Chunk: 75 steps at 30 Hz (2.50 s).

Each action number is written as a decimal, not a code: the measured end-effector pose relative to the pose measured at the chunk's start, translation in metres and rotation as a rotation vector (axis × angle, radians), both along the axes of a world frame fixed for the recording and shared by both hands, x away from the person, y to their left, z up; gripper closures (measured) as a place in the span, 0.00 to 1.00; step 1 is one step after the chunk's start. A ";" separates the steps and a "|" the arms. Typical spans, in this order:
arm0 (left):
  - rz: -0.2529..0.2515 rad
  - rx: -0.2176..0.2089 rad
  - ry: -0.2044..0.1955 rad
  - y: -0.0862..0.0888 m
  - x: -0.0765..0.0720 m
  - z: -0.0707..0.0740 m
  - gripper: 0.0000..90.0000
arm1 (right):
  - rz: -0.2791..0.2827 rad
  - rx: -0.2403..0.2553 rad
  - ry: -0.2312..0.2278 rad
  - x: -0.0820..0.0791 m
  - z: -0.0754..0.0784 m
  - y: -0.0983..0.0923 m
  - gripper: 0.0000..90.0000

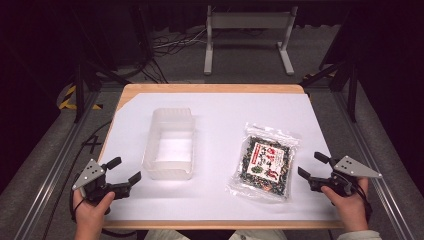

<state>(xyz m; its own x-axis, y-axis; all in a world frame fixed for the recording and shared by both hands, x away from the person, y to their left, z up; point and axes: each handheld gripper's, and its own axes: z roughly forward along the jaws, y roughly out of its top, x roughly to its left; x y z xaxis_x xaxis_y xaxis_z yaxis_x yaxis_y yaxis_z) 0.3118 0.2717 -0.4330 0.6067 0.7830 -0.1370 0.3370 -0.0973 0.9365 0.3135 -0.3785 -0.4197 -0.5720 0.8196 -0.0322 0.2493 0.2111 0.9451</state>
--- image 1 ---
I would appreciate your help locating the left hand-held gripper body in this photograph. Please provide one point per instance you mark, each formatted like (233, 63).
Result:
(89, 174)

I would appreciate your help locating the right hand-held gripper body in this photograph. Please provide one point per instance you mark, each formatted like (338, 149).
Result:
(350, 168)

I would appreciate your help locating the person's left hand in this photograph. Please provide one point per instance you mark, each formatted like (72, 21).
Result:
(90, 213)

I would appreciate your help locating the person's right hand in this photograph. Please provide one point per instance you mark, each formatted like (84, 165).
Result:
(351, 210)

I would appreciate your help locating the clear printed snack packet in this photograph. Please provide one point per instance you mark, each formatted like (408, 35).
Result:
(266, 163)

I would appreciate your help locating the translucent plastic container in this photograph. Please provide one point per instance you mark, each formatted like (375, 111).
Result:
(170, 150)

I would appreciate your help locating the black tripod stand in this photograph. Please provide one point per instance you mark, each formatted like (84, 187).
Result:
(79, 90)
(350, 90)

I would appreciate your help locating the yellow black hazard tape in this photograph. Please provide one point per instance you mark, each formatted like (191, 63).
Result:
(68, 96)

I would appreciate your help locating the white paper sheet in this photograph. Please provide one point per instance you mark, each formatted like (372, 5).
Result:
(216, 110)

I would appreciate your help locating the white metal stand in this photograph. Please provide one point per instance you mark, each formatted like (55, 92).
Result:
(248, 20)

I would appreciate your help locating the aluminium rail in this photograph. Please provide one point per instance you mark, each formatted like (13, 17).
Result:
(56, 166)
(373, 160)

